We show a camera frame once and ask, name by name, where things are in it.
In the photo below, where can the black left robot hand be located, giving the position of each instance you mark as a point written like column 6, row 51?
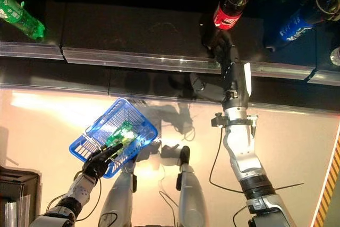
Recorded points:
column 98, row 163

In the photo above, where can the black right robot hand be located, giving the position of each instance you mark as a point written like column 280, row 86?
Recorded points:
column 233, row 78

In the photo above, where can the blue plastic shopping basket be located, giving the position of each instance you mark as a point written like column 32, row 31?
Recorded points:
column 87, row 150

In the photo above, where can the green Sprite bottle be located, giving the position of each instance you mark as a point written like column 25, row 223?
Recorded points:
column 119, row 134
column 16, row 14

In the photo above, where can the small Coca-Cola bottle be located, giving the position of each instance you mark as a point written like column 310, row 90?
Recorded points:
column 228, row 17

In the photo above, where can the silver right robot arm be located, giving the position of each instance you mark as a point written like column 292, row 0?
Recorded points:
column 247, row 158

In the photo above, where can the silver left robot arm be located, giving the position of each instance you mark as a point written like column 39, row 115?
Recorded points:
column 79, row 189

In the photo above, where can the robot left leg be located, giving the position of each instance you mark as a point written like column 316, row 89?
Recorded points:
column 117, row 197

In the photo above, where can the small Pepsi cola bottle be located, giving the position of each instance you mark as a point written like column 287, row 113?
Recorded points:
column 295, row 27

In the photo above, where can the small water bottle red cap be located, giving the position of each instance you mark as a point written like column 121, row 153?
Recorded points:
column 336, row 57

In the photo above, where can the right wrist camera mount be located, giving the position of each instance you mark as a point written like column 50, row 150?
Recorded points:
column 233, row 122

